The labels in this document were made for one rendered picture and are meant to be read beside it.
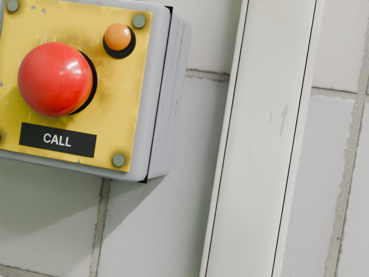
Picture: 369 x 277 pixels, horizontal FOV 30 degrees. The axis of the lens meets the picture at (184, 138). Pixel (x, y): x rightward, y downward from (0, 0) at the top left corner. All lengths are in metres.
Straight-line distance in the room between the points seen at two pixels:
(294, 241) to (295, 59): 0.11
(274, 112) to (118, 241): 0.14
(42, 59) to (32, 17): 0.04
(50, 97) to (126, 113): 0.04
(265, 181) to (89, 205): 0.12
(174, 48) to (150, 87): 0.04
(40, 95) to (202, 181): 0.13
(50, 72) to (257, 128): 0.13
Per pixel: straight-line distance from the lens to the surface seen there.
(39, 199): 0.48
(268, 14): 0.42
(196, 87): 0.44
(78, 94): 0.36
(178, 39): 0.41
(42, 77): 0.37
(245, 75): 0.42
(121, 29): 0.37
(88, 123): 0.39
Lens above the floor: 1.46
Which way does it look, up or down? 3 degrees down
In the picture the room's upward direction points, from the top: 9 degrees clockwise
